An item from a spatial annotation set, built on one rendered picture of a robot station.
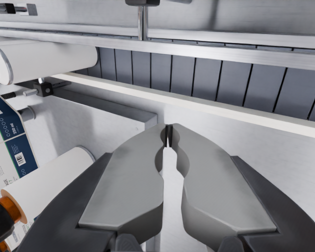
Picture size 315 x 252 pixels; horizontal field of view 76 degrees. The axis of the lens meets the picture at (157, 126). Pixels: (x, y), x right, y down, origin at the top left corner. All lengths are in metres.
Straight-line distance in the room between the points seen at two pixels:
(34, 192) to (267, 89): 0.46
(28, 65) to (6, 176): 0.44
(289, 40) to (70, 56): 0.31
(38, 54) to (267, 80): 0.31
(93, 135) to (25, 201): 0.19
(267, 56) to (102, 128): 0.37
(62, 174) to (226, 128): 0.37
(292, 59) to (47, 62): 0.31
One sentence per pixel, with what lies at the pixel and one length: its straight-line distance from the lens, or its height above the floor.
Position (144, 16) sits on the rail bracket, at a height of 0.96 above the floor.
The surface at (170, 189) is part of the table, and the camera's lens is 0.53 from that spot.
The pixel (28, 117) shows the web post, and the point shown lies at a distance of 0.70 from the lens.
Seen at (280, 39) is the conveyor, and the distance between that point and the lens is 0.29.
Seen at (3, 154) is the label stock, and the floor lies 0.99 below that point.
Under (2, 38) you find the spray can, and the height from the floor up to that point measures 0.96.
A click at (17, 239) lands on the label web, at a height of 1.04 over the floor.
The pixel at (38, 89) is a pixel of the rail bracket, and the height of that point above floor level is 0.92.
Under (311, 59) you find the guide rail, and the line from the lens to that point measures 0.21.
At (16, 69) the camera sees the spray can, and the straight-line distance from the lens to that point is 0.34.
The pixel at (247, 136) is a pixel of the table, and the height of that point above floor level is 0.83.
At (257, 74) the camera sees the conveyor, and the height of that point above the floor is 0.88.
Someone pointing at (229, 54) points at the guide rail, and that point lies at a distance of 0.21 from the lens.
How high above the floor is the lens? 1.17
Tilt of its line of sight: 50 degrees down
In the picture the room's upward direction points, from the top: 127 degrees counter-clockwise
